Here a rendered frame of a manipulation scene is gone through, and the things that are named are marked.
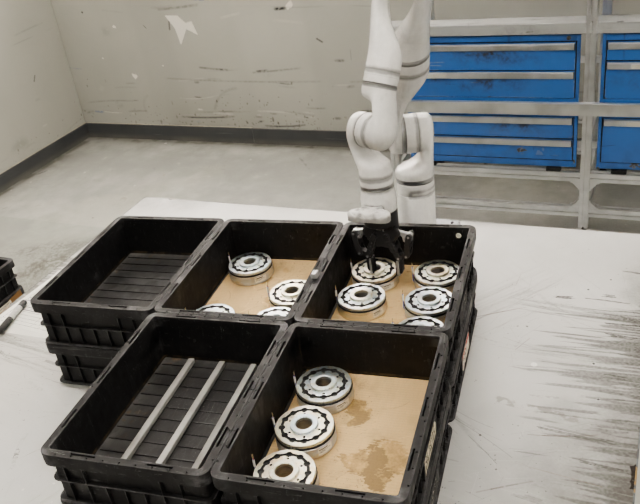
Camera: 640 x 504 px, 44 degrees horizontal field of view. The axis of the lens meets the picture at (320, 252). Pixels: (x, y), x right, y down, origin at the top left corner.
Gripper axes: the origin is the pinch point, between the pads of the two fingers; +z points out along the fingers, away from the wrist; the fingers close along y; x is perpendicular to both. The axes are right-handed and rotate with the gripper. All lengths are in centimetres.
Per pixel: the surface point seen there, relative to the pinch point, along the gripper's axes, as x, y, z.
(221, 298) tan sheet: 12.6, 35.5, 4.6
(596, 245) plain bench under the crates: -50, -38, 17
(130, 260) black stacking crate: 2, 69, 3
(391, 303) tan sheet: 6.0, -2.8, 5.3
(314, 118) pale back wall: -264, 144, 57
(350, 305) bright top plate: 12.8, 3.5, 2.4
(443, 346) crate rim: 30.9, -21.8, -3.3
